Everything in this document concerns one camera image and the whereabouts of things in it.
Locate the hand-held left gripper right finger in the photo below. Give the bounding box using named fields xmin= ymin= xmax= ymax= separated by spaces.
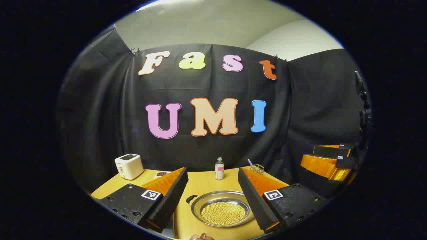
xmin=237 ymin=167 xmax=329 ymax=234

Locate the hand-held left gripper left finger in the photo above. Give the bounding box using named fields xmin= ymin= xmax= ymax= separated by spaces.
xmin=94 ymin=167 xmax=189 ymax=233

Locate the stainless steel pot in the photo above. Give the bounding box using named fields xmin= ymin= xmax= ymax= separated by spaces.
xmin=186 ymin=190 xmax=256 ymax=228

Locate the pile of yellow soybeans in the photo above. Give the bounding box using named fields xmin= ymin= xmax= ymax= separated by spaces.
xmin=201 ymin=201 xmax=247 ymax=227

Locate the clear bottle with pink label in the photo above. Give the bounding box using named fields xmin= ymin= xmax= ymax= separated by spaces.
xmin=215 ymin=157 xmax=225 ymax=181

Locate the white toaster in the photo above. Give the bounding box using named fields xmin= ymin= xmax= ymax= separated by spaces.
xmin=114 ymin=153 xmax=144 ymax=180

